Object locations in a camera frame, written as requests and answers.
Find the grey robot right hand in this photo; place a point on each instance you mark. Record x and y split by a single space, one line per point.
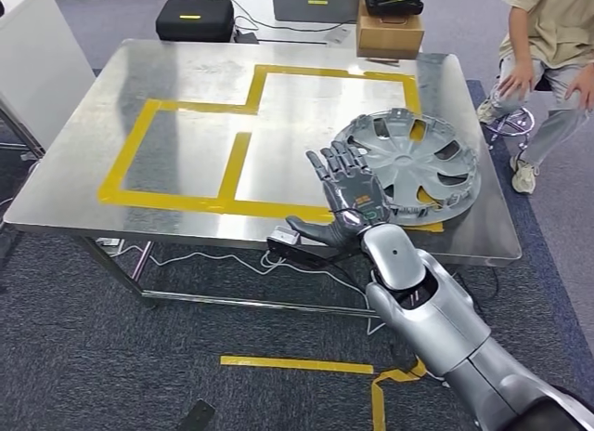
353 200

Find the grey plastic wheel hubcap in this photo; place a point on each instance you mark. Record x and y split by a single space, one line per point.
408 163

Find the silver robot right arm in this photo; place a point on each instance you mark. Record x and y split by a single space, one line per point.
445 330

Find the yellow workbench tape outline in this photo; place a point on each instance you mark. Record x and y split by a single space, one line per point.
116 188

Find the stainless steel workbench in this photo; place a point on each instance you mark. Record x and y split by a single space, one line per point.
69 188

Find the pale grey desk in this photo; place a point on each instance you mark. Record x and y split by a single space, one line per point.
338 37

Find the brown cardboard box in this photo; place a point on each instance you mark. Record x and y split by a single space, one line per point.
390 37

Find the yellow floor tape square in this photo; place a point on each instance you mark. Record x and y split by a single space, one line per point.
297 365

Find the grey laptop computer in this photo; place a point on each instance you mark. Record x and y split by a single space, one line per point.
317 3

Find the black handheld controller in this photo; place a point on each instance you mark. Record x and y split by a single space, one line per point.
393 2

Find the black power adaptor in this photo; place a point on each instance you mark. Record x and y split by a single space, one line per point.
246 38

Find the black round seat stool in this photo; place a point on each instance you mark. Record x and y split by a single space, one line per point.
510 123

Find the black zip carry case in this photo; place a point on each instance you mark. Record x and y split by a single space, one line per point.
194 19

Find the person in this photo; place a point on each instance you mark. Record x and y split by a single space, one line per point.
547 40

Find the white socket adaptor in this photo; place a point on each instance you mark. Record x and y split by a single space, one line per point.
108 242

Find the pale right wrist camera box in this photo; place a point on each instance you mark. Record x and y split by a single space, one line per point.
285 236

